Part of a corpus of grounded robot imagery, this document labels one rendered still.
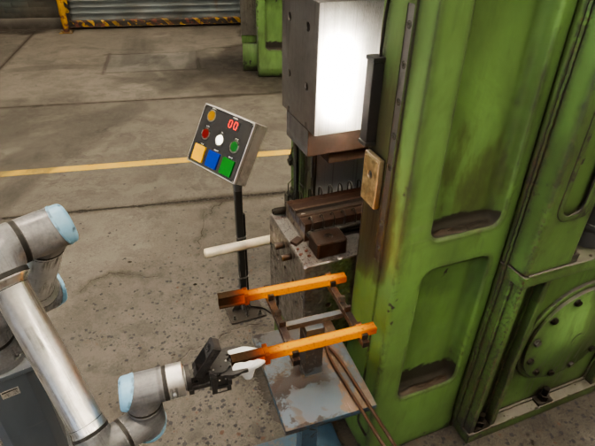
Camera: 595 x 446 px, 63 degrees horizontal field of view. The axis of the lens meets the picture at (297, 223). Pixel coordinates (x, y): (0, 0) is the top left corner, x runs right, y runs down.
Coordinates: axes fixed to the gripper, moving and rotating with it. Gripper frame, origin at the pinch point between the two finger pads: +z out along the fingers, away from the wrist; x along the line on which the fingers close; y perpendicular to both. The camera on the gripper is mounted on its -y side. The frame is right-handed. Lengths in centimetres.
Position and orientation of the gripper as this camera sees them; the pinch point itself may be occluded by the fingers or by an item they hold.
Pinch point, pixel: (258, 355)
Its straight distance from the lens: 139.1
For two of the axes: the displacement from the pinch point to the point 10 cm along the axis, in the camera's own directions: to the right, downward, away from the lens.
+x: 3.2, 5.3, -7.8
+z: 9.5, -1.6, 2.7
